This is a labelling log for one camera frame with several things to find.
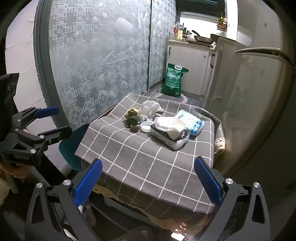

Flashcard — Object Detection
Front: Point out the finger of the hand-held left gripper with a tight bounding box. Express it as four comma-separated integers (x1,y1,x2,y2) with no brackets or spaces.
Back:
13,107,59,133
37,126,73,146

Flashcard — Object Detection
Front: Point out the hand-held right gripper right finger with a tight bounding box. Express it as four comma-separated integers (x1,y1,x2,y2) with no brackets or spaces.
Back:
194,156,270,241

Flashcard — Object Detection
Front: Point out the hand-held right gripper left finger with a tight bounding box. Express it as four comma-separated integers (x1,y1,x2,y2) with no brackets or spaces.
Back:
25,159,103,241

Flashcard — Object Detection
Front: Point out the dark teal waste bin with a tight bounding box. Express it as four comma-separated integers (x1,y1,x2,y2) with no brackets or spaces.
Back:
59,124,90,172

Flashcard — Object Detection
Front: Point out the dark green jar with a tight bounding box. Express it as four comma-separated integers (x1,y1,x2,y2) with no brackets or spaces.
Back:
126,115,139,127

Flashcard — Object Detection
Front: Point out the person's left hand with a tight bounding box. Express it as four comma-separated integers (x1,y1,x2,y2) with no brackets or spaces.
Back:
0,162,31,179

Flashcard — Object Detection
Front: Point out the grey slipper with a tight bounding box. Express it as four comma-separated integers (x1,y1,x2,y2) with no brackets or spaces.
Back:
79,202,97,229

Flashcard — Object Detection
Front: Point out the grey checked tablecloth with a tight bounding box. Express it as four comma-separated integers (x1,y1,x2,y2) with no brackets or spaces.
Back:
74,93,229,230

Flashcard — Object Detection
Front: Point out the black white paper packet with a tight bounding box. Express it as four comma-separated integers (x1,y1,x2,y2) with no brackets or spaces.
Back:
149,125,191,151

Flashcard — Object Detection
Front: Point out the blue white tissue packet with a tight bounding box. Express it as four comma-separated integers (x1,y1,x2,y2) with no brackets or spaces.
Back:
177,110,205,136

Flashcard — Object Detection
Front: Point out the patterned glass sliding door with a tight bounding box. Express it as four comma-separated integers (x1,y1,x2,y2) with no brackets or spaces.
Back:
35,0,152,131
148,0,177,93

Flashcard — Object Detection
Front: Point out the translucent crumpled plastic bag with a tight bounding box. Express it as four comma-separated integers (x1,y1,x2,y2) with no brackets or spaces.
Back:
154,116,186,139

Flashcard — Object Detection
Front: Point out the grey oval floor mat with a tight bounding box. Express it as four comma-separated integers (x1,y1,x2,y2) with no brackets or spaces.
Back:
158,93,188,105

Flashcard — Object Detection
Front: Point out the silver refrigerator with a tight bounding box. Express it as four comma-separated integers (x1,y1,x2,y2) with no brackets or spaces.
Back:
206,0,296,209

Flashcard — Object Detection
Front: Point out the white crumpled tissue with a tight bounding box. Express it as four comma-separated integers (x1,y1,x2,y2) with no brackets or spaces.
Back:
141,100,163,117

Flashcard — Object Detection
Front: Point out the green rice bag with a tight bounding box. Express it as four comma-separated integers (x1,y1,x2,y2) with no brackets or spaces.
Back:
161,63,189,98

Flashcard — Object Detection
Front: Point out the white kitchen cabinet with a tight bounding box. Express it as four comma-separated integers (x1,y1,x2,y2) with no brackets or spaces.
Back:
167,38,238,109

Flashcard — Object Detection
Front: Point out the metal frying pan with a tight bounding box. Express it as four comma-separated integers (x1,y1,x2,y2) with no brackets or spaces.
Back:
192,30,214,45

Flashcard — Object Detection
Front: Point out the row of condiment bottles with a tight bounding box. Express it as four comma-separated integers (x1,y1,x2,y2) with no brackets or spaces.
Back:
170,22,192,42

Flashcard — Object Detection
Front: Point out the hanging wire spice rack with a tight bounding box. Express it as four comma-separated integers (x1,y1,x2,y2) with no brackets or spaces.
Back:
216,17,228,30

